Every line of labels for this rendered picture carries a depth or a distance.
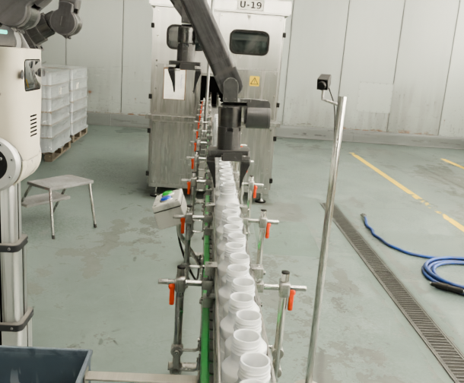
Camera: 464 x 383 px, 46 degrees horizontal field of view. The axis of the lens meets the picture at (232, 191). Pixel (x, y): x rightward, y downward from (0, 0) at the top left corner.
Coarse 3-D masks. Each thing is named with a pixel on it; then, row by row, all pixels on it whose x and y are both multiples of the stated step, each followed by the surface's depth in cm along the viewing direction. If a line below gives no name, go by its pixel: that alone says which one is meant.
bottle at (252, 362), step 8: (248, 352) 66; (256, 352) 67; (240, 360) 64; (248, 360) 66; (256, 360) 67; (264, 360) 66; (240, 368) 65; (248, 368) 63; (256, 368) 63; (264, 368) 64; (240, 376) 64; (248, 376) 64; (256, 376) 63; (264, 376) 64
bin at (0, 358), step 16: (0, 352) 103; (16, 352) 104; (32, 352) 104; (48, 352) 104; (64, 352) 104; (80, 352) 104; (0, 368) 104; (16, 368) 104; (32, 368) 105; (48, 368) 105; (64, 368) 105; (80, 368) 105
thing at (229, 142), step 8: (224, 128) 131; (232, 128) 131; (240, 128) 133; (224, 136) 131; (232, 136) 131; (224, 144) 132; (232, 144) 132; (208, 152) 132; (216, 152) 132; (224, 152) 132; (232, 152) 132; (240, 152) 132; (248, 152) 132
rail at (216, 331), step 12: (240, 216) 142; (216, 252) 114; (216, 276) 102; (252, 276) 104; (216, 288) 97; (216, 300) 92; (216, 312) 88; (216, 324) 85; (264, 324) 85; (216, 336) 82; (264, 336) 81; (216, 372) 83
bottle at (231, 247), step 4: (228, 244) 105; (232, 244) 106; (236, 244) 106; (240, 244) 105; (228, 248) 103; (232, 248) 103; (236, 248) 103; (240, 248) 103; (224, 252) 105; (228, 252) 103; (232, 252) 103; (224, 256) 104; (228, 256) 103; (224, 260) 104; (228, 260) 103; (220, 264) 105; (224, 264) 104; (220, 268) 104; (224, 268) 103; (220, 272) 104; (224, 272) 103; (220, 276) 104; (220, 280) 104; (220, 284) 104; (220, 288) 104
